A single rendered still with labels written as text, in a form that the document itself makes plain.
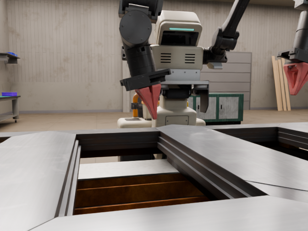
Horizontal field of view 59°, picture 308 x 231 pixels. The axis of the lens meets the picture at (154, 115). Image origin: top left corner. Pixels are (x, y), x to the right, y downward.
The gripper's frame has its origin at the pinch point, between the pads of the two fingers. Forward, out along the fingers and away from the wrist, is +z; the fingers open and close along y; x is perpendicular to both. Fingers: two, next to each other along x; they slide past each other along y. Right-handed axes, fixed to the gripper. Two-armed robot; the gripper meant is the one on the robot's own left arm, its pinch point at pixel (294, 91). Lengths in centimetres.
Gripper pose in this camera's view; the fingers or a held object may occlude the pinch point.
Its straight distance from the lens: 75.4
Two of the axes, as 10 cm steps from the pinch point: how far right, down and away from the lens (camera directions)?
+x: -2.4, -0.7, 9.7
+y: 9.4, 2.3, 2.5
